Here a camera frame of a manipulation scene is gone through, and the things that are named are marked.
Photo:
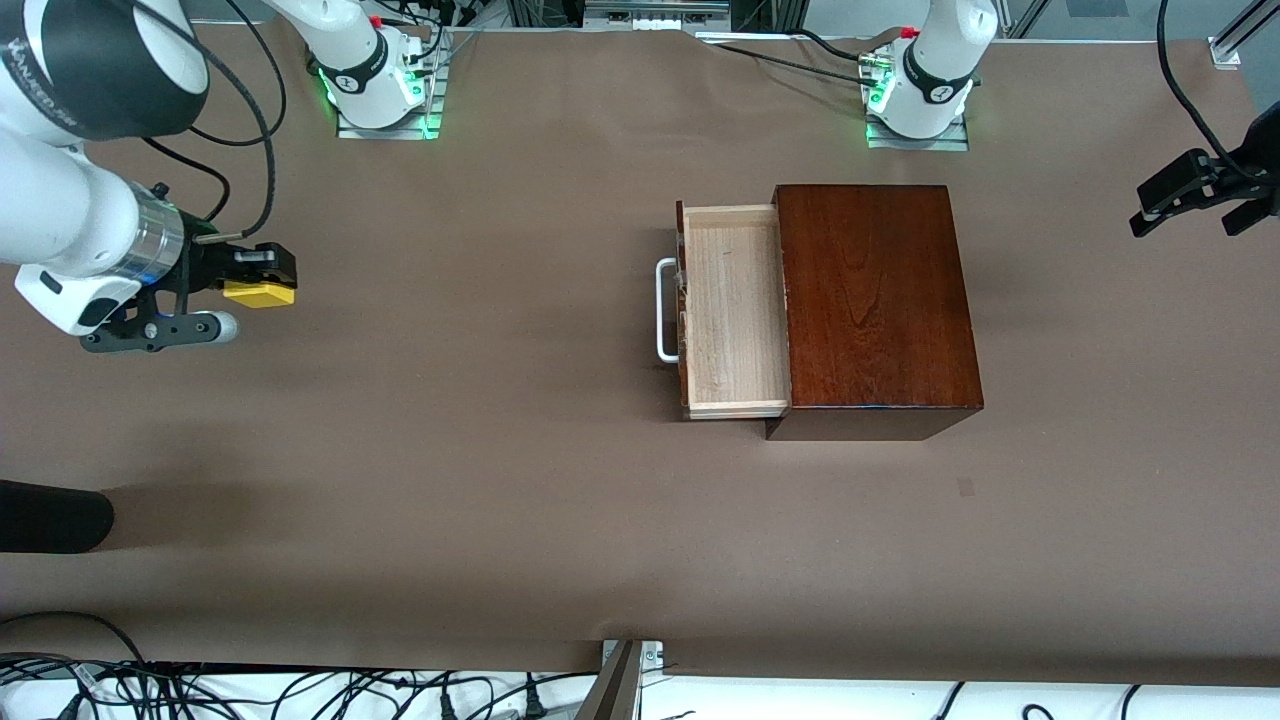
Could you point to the grey metal beam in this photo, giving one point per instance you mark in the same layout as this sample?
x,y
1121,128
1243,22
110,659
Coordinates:
x,y
612,695

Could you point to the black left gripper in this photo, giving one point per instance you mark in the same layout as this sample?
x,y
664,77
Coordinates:
x,y
1248,170

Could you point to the light wood drawer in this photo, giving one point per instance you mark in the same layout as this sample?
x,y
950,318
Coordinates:
x,y
735,330

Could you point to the black cylinder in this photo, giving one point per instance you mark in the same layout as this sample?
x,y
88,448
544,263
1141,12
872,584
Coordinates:
x,y
50,515

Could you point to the dark brown wooden cabinet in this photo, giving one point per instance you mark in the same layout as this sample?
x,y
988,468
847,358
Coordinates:
x,y
880,300

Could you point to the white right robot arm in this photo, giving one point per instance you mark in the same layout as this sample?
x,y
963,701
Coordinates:
x,y
60,210

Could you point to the yellow cube block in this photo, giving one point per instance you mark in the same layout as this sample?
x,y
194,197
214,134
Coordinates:
x,y
260,296

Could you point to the grey metal device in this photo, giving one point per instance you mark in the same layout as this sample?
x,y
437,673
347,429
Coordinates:
x,y
655,12

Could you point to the diagonal aluminium profile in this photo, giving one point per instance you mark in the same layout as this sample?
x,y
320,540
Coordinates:
x,y
1250,25

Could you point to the small aluminium corner bracket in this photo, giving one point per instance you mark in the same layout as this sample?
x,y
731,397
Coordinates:
x,y
1225,52

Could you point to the silver corner bracket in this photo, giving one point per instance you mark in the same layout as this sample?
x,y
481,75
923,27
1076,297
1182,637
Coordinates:
x,y
650,655

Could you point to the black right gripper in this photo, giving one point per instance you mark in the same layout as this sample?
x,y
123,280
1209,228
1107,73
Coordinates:
x,y
203,266

